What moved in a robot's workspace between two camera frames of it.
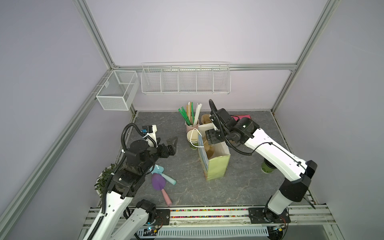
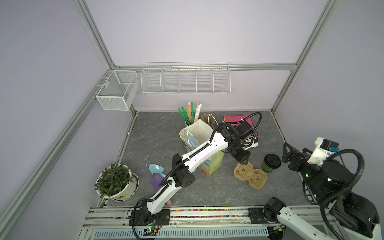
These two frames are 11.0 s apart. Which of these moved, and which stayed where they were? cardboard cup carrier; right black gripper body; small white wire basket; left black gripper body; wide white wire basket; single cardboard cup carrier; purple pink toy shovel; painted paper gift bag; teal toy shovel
Moved: painted paper gift bag; left black gripper body; right black gripper body; single cardboard cup carrier
Stayed: cardboard cup carrier; wide white wire basket; teal toy shovel; purple pink toy shovel; small white wire basket
